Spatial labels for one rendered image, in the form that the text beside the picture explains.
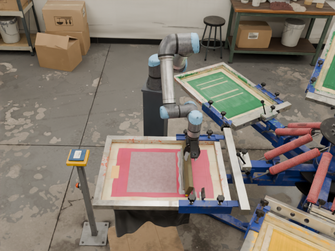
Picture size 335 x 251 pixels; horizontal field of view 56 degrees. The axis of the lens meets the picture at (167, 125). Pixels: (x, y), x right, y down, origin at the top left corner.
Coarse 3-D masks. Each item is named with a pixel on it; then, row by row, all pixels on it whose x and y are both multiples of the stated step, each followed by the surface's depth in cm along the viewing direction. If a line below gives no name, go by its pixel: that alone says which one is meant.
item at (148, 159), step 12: (120, 156) 208; (132, 156) 209; (144, 156) 209; (156, 156) 209; (168, 156) 210; (204, 156) 211; (120, 168) 200; (132, 168) 200; (144, 168) 201; (156, 168) 201; (168, 168) 202; (192, 168) 202; (204, 168) 203
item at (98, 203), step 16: (208, 144) 220; (224, 176) 193; (96, 192) 181; (224, 192) 184; (96, 208) 176; (112, 208) 176; (128, 208) 176; (144, 208) 176; (160, 208) 176; (176, 208) 176
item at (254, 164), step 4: (252, 160) 198; (256, 160) 198; (260, 160) 198; (264, 160) 198; (252, 164) 195; (256, 164) 195; (260, 164) 195; (264, 164) 195; (240, 168) 194; (252, 168) 194; (256, 168) 194; (260, 168) 194; (264, 168) 194
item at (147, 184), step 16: (128, 176) 195; (144, 176) 196; (160, 176) 196; (176, 176) 197; (192, 176) 197; (208, 176) 198; (112, 192) 186; (128, 192) 186; (144, 192) 186; (160, 192) 187; (176, 192) 187; (208, 192) 188
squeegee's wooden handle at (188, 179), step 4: (184, 140) 210; (184, 144) 207; (188, 156) 196; (184, 160) 199; (188, 160) 194; (184, 164) 197; (188, 164) 191; (184, 168) 195; (188, 168) 188; (184, 172) 193; (188, 172) 186; (184, 176) 191; (188, 176) 184; (184, 180) 189; (188, 180) 182; (192, 180) 182; (188, 184) 180; (192, 184) 180; (188, 188) 179; (192, 188) 179; (184, 192) 183; (188, 192) 181
